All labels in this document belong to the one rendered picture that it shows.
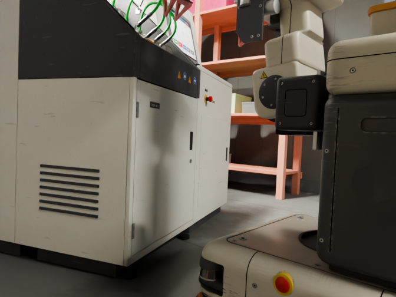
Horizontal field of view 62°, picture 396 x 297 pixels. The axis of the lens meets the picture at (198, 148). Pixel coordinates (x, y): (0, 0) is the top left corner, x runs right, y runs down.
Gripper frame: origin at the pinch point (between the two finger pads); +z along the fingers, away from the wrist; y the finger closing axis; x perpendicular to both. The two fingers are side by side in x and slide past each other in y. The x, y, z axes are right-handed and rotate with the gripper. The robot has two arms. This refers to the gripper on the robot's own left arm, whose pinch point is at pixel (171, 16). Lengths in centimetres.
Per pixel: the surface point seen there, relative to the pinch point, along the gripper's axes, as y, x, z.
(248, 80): -276, -145, 40
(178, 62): -31.7, -21.3, 18.8
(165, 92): -19.9, -10.1, 31.1
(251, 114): -206, -78, 59
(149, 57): -5.6, -10.7, 17.9
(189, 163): -50, -5, 66
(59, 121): 17, -24, 55
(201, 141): -66, -15, 58
